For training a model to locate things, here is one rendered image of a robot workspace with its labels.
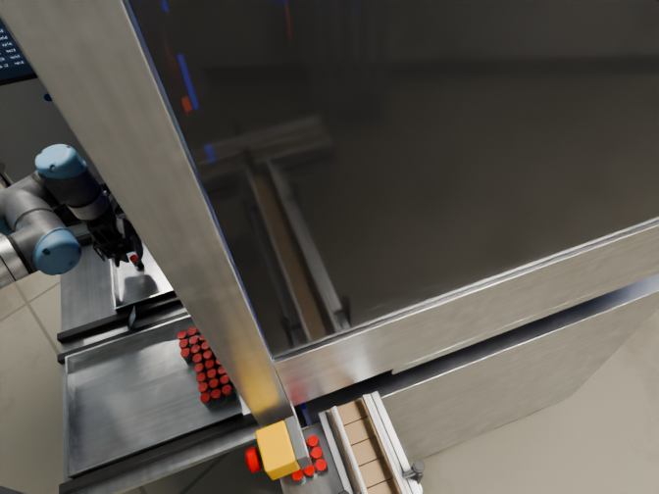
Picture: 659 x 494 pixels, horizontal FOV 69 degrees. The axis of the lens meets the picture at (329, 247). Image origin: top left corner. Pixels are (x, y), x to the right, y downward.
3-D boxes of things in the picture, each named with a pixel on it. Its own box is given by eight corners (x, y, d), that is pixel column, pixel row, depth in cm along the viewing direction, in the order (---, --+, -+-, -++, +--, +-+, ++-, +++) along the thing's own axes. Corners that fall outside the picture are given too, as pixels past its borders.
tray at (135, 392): (219, 313, 114) (215, 306, 111) (244, 418, 99) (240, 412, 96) (73, 363, 109) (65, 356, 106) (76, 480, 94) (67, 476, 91)
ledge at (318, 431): (336, 420, 99) (335, 418, 98) (360, 486, 92) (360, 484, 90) (271, 446, 97) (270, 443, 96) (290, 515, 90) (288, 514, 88)
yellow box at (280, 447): (298, 426, 89) (293, 415, 84) (311, 466, 85) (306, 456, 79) (259, 442, 88) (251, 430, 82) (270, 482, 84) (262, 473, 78)
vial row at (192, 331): (201, 334, 111) (195, 324, 107) (217, 407, 100) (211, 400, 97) (192, 337, 110) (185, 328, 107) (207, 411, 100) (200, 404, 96)
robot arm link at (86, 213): (64, 187, 100) (103, 175, 101) (76, 202, 104) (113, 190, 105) (65, 213, 96) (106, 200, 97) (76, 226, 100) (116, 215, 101)
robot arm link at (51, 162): (22, 158, 90) (64, 134, 93) (54, 197, 99) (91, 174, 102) (38, 177, 86) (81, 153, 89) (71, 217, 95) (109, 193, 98)
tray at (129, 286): (233, 199, 135) (230, 191, 132) (257, 271, 120) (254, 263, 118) (112, 236, 130) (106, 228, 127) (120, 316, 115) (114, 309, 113)
